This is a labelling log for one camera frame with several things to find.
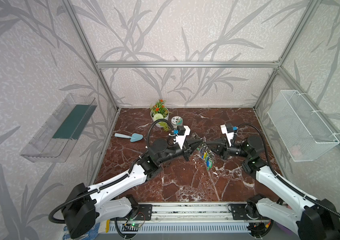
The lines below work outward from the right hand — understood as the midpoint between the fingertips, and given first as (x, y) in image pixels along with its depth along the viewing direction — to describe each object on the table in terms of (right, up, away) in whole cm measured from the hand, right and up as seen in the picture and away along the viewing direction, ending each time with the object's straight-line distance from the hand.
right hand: (206, 141), depth 67 cm
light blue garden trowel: (-44, -2, +38) cm, 58 cm away
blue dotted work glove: (-53, -43, +1) cm, 68 cm away
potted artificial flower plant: (-26, +16, +32) cm, 44 cm away
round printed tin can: (-14, +9, +35) cm, 39 cm away
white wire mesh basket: (+41, +3, -5) cm, 42 cm away
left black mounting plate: (-29, -36, +6) cm, 47 cm away
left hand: (-2, +2, -4) cm, 4 cm away
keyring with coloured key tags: (-1, -4, -3) cm, 5 cm away
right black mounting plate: (+18, -36, +6) cm, 41 cm away
